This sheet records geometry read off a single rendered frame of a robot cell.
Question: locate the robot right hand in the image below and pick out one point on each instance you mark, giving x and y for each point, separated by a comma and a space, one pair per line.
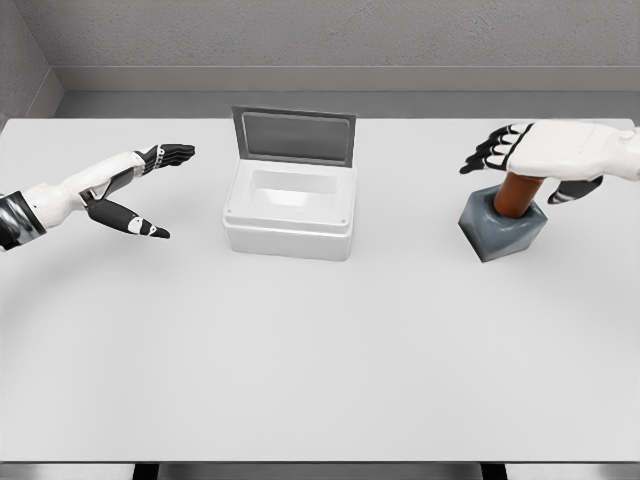
550, 147

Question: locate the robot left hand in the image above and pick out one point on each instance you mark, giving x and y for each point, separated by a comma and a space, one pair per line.
107, 175

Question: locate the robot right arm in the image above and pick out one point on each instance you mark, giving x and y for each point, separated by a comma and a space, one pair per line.
627, 150

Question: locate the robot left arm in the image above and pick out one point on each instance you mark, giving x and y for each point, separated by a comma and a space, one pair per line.
27, 212

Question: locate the white box with open lid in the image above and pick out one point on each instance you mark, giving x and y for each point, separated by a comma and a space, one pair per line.
292, 200

